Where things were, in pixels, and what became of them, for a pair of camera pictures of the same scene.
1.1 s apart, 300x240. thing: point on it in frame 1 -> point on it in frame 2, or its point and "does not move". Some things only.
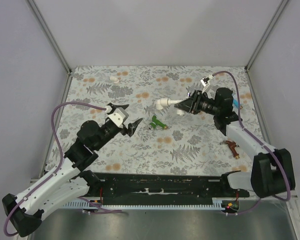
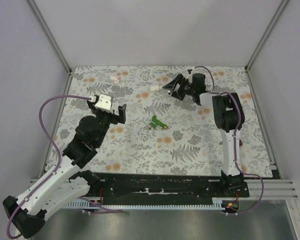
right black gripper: [191, 104] -> [179, 95]
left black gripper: [132, 127] -> [120, 118]
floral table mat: [170, 140] does not move
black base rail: [165, 188] does not move
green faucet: [156, 121] does not move
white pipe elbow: [115, 80] does not move
